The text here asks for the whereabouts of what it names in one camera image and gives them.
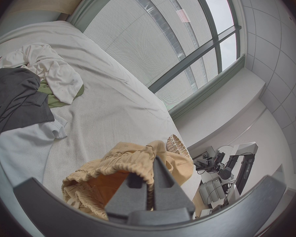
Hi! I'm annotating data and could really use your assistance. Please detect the green garment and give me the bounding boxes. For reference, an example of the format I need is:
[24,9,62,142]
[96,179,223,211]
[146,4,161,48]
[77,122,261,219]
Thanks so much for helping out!
[37,79,85,109]

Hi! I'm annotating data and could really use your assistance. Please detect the tan shorts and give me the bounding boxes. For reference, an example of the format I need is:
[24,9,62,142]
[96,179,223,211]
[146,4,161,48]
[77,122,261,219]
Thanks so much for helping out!
[62,140,194,220]

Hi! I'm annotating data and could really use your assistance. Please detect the black garment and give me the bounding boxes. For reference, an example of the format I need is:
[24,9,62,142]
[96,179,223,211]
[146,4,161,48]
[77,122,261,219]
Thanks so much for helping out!
[0,68,55,151]

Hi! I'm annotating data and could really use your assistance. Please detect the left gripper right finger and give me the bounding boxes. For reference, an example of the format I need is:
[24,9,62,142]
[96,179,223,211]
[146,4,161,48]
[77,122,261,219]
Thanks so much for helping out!
[152,155,196,219]

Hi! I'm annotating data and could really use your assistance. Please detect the white garment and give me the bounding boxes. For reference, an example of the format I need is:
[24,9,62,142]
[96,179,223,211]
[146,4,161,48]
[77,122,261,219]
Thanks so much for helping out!
[0,43,84,105]

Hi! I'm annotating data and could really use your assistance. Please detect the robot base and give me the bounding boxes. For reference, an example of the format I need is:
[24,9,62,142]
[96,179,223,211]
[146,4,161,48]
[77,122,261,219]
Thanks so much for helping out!
[196,179,240,218]

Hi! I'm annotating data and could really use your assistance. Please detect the round woven basket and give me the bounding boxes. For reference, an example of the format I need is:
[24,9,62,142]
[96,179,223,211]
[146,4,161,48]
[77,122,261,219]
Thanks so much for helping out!
[166,134,191,159]

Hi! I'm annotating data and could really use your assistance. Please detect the window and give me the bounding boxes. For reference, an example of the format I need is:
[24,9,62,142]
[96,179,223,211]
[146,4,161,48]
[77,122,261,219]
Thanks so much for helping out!
[83,0,242,108]

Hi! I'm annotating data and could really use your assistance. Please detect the bed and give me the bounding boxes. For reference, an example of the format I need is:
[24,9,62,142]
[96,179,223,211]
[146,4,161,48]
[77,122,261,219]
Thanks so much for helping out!
[0,0,200,217]

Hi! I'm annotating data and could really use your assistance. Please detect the grey-green curtain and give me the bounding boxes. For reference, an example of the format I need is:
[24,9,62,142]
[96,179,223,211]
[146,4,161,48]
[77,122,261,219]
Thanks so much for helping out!
[69,0,136,33]

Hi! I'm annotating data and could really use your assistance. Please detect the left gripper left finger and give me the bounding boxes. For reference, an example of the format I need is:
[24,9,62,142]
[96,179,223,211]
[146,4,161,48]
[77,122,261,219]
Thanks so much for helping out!
[104,173,149,220]

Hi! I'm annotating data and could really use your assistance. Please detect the pale blue garment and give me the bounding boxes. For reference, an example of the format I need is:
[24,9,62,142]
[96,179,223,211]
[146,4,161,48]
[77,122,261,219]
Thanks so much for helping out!
[0,115,68,191]

